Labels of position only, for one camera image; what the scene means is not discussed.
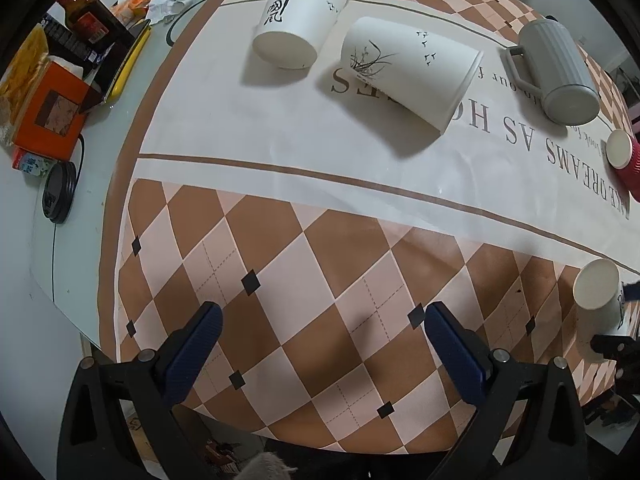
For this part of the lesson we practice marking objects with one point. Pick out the white orchid print paper cup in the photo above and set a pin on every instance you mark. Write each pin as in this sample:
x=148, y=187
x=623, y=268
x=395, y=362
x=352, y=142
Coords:
x=410, y=75

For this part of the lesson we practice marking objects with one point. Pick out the plain white paper cup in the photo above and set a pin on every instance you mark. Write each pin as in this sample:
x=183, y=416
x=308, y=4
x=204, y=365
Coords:
x=602, y=310

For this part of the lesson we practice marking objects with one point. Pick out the crumpled white tissue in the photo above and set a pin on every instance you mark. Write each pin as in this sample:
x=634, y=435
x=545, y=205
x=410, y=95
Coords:
x=167, y=0

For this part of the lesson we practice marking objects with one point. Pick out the orange snack packet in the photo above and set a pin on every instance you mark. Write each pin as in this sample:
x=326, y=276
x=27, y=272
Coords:
x=132, y=5

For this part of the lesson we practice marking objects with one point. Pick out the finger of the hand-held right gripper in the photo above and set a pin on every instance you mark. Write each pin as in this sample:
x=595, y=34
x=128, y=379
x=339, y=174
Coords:
x=633, y=291
x=612, y=346

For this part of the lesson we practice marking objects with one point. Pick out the red paper cup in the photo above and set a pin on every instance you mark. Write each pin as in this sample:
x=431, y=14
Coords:
x=627, y=167

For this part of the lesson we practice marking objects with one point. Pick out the yellow case tablet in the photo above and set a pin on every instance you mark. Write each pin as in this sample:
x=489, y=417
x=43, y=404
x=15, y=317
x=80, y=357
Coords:
x=125, y=60

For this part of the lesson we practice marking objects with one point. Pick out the grey furry object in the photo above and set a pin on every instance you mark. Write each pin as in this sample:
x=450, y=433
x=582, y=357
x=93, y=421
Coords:
x=265, y=467

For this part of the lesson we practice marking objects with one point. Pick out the orange box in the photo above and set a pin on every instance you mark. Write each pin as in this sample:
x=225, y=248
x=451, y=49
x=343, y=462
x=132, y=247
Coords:
x=55, y=125

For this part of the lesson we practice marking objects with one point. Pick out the dark printed packet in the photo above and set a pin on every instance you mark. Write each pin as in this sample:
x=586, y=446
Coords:
x=65, y=40

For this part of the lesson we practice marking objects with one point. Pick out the small blue white packet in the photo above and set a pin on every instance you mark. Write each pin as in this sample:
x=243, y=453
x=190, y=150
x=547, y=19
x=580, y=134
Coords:
x=32, y=162

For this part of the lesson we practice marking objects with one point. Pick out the white calligraphy paper cup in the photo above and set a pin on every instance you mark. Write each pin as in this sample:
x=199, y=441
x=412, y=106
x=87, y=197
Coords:
x=300, y=15

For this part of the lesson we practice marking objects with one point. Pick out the brown checkered tablecloth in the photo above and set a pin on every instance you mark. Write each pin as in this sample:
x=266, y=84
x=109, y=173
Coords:
x=300, y=210

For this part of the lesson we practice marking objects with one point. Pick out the grey ribbed mug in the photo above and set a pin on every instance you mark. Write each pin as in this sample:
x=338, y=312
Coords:
x=557, y=67

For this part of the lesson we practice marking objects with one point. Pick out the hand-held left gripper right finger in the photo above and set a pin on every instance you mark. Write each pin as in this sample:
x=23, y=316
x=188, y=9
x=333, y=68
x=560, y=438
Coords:
x=455, y=355

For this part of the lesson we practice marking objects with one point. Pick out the yellow plastic bag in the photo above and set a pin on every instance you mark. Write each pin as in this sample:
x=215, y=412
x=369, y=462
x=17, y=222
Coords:
x=22, y=65

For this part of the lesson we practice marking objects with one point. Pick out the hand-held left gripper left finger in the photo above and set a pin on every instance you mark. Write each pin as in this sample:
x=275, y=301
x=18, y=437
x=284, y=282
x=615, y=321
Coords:
x=195, y=355

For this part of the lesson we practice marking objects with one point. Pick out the black round lid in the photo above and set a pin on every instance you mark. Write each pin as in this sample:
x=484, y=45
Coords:
x=59, y=192

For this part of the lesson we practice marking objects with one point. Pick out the brown bottle with red label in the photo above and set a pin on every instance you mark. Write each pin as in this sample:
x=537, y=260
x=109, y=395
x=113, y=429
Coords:
x=92, y=22

